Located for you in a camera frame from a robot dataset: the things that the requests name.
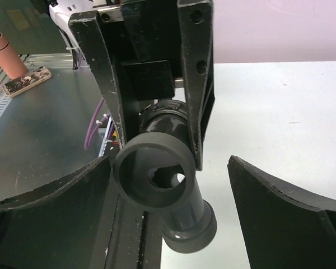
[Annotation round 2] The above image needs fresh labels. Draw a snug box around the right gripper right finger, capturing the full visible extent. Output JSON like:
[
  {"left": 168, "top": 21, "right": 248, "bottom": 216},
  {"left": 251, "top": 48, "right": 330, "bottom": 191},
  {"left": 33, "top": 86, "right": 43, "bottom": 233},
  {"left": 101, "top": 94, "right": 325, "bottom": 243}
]
[{"left": 227, "top": 156, "right": 336, "bottom": 268}]

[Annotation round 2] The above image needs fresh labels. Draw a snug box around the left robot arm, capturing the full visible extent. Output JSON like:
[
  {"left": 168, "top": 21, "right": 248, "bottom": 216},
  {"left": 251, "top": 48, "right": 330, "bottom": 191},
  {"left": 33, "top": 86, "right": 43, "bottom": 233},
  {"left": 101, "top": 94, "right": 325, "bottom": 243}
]
[{"left": 33, "top": 1, "right": 214, "bottom": 170}]

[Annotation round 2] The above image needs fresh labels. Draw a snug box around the pink cylindrical cup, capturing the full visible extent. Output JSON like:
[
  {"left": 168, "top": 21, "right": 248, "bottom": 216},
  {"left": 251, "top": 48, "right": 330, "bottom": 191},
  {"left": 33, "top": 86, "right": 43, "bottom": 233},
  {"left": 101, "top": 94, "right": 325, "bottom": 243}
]
[{"left": 0, "top": 33, "right": 29, "bottom": 80}]

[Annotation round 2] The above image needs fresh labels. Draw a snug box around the grey pipe tee fitting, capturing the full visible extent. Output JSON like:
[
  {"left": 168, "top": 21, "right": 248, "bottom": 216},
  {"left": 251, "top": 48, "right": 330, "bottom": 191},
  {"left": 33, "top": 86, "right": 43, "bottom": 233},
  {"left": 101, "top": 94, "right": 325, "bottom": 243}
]
[{"left": 160, "top": 180, "right": 217, "bottom": 254}]

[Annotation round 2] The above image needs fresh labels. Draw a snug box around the large grey pipe adapter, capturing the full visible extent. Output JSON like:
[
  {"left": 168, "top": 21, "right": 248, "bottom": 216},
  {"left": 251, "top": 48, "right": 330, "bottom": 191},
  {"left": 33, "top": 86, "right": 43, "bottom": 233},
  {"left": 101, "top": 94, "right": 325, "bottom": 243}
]
[{"left": 113, "top": 100, "right": 197, "bottom": 212}]

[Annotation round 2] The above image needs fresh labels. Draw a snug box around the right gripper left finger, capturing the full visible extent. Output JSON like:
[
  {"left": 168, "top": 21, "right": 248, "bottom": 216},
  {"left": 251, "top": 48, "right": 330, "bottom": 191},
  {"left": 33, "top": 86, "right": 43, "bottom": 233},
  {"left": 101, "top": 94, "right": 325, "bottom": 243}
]
[{"left": 0, "top": 157, "right": 111, "bottom": 268}]

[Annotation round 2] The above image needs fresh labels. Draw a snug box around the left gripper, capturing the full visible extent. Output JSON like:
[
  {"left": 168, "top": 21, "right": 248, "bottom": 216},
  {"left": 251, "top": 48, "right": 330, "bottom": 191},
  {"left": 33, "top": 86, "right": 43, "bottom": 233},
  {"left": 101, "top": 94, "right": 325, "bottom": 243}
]
[{"left": 68, "top": 1, "right": 213, "bottom": 170}]

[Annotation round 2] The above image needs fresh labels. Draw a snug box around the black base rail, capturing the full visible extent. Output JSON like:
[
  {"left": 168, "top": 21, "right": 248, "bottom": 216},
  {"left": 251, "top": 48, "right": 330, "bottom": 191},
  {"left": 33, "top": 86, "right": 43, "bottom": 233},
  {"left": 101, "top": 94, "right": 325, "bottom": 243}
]
[{"left": 90, "top": 165, "right": 162, "bottom": 268}]

